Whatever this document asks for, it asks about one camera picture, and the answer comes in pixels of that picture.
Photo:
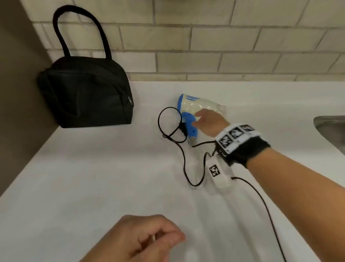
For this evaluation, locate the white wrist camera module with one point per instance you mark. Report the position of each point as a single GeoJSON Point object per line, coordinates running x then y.
{"type": "Point", "coordinates": [218, 172]}

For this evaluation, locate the person's left hand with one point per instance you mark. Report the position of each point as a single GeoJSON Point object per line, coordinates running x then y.
{"type": "Point", "coordinates": [126, 240]}

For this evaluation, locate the stainless steel sink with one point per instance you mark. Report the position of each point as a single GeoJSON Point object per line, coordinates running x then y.
{"type": "Point", "coordinates": [333, 129]}

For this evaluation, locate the person's right hand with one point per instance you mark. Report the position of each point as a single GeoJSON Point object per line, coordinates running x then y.
{"type": "Point", "coordinates": [214, 124]}

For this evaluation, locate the person's right forearm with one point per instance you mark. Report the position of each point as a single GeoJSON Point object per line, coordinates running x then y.
{"type": "Point", "coordinates": [302, 194]}

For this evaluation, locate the black fabric handbag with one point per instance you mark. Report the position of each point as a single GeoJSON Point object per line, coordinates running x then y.
{"type": "Point", "coordinates": [86, 91]}

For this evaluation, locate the person's right thumb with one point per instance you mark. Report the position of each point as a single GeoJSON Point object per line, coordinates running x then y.
{"type": "Point", "coordinates": [199, 124]}

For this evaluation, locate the person's left thumb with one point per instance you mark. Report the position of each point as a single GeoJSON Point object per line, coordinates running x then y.
{"type": "Point", "coordinates": [152, 251]}

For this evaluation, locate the marker-covered wrist band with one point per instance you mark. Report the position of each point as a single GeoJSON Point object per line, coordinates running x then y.
{"type": "Point", "coordinates": [237, 140]}

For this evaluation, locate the white and blue hair dryer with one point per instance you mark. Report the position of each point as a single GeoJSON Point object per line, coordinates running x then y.
{"type": "Point", "coordinates": [189, 104]}

